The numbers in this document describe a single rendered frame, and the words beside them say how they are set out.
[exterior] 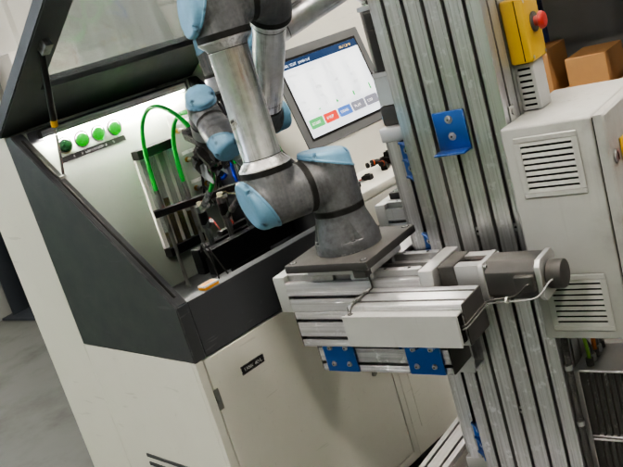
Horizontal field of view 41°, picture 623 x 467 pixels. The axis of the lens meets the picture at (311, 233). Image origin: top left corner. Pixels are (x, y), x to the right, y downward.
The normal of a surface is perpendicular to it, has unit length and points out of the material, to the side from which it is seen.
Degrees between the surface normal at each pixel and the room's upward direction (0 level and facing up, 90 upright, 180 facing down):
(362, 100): 76
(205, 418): 90
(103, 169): 90
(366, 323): 90
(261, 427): 90
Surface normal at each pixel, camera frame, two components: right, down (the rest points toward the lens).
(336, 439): 0.70, 0.00
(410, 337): -0.54, 0.37
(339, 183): 0.40, 0.14
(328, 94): 0.61, -0.22
